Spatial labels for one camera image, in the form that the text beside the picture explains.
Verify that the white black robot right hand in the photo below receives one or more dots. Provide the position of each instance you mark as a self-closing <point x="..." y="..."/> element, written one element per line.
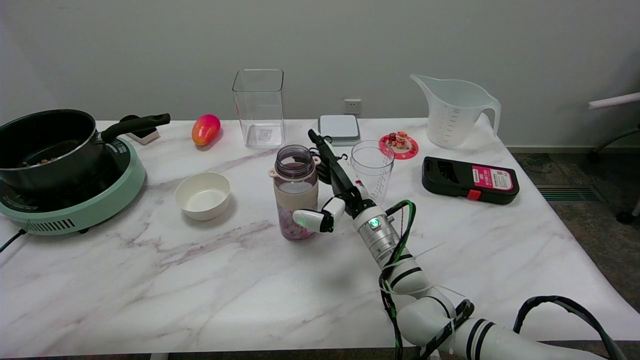
<point x="342" y="182"/>

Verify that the clear bottle with pink candy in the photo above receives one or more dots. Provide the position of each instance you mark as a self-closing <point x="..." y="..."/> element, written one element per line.
<point x="296" y="192"/>

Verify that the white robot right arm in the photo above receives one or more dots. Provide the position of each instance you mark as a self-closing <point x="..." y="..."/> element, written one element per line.
<point x="380" y="240"/>

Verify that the clear plastic measuring cup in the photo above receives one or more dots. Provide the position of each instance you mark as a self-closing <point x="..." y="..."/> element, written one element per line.
<point x="375" y="170"/>

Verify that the white grey kitchen scale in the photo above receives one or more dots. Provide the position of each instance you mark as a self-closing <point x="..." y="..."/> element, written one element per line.
<point x="339" y="127"/>

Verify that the red round coaster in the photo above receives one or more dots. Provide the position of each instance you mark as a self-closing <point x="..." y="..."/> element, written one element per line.
<point x="410" y="150"/>

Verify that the clear square plastic container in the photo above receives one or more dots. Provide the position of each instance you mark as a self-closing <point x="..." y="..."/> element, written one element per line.
<point x="259" y="120"/>

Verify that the black box with red label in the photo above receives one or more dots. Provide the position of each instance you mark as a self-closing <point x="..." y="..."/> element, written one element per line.
<point x="450" y="180"/>

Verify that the translucent measuring jug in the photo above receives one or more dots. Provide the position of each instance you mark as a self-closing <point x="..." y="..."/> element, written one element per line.
<point x="452" y="120"/>

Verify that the white bowl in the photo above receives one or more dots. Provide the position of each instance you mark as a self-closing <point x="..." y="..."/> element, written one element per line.
<point x="202" y="197"/>

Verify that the red yellow mango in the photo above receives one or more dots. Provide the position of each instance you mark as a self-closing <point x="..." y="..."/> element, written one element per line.
<point x="205" y="130"/>

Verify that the white block with black top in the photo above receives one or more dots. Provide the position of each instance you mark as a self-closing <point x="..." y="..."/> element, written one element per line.
<point x="145" y="135"/>

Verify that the floor vent grille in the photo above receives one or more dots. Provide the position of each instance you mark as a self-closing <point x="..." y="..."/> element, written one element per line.
<point x="570" y="193"/>

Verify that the green induction cooker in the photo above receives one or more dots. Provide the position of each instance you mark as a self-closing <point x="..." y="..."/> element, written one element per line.
<point x="100" y="207"/>

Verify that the white table leg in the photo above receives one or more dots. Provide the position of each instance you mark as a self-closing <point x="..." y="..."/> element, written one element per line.
<point x="159" y="356"/>

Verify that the black chair base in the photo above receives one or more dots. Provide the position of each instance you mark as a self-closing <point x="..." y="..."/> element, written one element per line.
<point x="612" y="140"/>

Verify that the white tube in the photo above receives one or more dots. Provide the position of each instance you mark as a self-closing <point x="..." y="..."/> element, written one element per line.
<point x="615" y="101"/>

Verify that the white wall socket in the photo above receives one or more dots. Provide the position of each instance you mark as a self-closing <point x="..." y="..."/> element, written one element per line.
<point x="352" y="106"/>

